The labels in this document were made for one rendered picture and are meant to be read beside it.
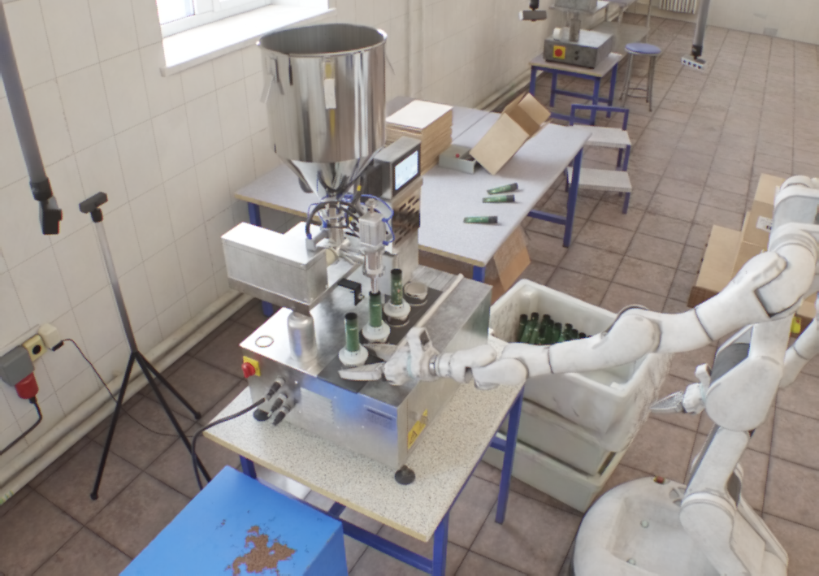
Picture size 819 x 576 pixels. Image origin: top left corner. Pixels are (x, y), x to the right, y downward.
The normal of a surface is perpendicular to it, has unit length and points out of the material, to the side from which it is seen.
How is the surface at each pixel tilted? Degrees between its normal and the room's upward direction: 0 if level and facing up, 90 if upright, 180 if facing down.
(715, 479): 90
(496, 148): 90
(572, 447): 96
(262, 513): 0
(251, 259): 90
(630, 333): 69
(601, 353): 75
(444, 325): 0
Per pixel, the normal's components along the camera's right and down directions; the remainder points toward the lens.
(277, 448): 0.00, -0.84
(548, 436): -0.60, 0.52
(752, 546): 0.55, -0.49
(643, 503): -0.47, 0.23
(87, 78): 0.88, 0.26
